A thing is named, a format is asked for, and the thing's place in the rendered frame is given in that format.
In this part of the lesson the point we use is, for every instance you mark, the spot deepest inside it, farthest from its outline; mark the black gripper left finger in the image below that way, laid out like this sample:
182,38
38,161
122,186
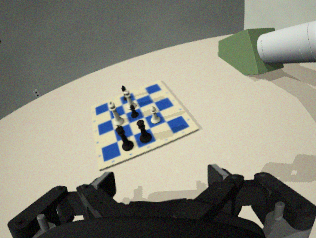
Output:
42,215

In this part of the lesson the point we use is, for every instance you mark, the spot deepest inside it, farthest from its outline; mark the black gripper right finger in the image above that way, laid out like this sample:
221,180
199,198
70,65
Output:
290,215

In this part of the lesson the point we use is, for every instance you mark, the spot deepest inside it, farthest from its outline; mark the blue and cream chessboard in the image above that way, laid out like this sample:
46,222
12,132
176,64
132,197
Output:
174,124

